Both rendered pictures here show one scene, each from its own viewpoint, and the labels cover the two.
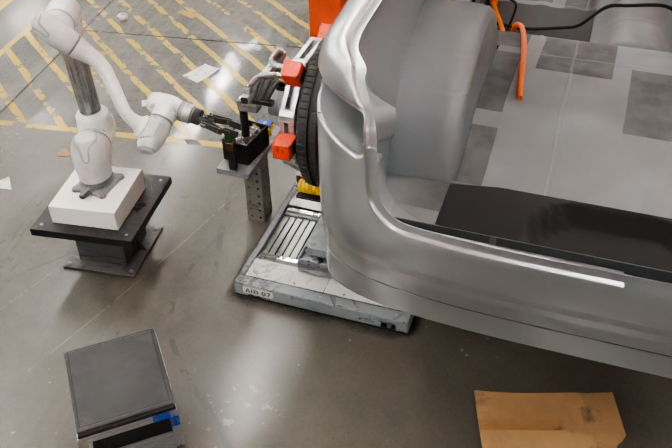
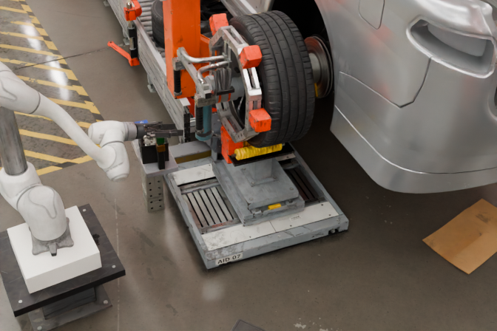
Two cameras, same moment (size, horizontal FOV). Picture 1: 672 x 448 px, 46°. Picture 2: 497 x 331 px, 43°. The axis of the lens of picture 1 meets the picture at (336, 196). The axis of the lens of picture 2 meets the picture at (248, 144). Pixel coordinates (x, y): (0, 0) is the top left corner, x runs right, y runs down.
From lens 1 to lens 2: 2.10 m
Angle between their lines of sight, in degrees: 34
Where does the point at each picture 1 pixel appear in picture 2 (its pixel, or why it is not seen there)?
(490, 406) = (438, 244)
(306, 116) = (278, 87)
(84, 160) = (52, 216)
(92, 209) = (74, 259)
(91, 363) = not seen: outside the picture
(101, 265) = (72, 313)
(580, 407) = (475, 216)
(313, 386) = (334, 298)
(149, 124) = (117, 152)
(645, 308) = not seen: outside the picture
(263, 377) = (297, 314)
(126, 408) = not seen: outside the picture
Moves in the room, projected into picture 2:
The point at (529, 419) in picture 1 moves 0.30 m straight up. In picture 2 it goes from (462, 239) to (476, 199)
